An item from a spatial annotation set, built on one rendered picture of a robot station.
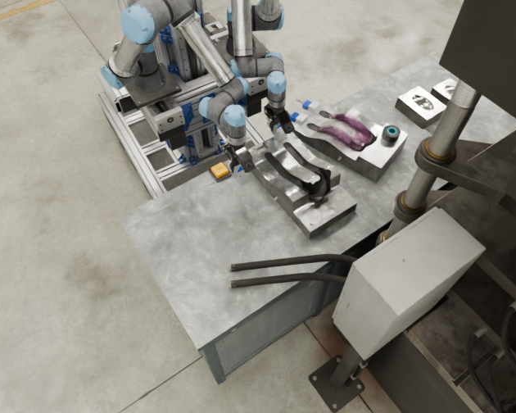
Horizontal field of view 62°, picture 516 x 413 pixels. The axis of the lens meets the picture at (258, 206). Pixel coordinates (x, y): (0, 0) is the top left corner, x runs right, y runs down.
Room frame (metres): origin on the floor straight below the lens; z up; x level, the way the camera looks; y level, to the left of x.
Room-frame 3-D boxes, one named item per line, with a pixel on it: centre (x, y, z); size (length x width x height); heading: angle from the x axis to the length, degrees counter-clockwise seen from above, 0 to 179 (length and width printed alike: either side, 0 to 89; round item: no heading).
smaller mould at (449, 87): (1.72, -1.03, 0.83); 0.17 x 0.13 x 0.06; 33
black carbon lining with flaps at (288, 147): (1.19, -0.19, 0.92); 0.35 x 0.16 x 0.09; 33
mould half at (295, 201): (1.18, -0.19, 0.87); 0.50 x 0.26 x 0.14; 33
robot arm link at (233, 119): (1.16, 0.08, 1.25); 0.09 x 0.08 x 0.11; 54
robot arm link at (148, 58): (1.62, 0.50, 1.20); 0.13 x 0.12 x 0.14; 144
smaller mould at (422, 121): (1.63, -0.85, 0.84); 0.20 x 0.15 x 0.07; 33
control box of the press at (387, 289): (0.47, -0.39, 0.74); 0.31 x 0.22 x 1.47; 123
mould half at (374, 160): (1.44, -0.44, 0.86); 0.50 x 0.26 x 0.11; 50
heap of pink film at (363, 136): (1.44, -0.43, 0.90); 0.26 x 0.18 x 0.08; 50
